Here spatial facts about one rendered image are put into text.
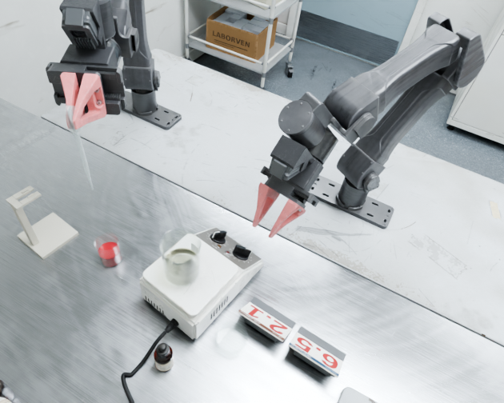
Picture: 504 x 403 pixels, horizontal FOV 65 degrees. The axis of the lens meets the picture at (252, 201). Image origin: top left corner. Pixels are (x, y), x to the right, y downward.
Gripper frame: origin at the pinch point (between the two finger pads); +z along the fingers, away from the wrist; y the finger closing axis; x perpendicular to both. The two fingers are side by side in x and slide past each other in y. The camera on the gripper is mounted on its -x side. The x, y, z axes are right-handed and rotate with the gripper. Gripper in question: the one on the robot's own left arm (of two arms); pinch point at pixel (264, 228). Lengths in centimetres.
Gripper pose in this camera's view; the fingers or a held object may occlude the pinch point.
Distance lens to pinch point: 68.9
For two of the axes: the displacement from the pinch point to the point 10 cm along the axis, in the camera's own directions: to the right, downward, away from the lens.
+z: -5.3, 8.5, 0.4
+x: 3.2, 1.6, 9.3
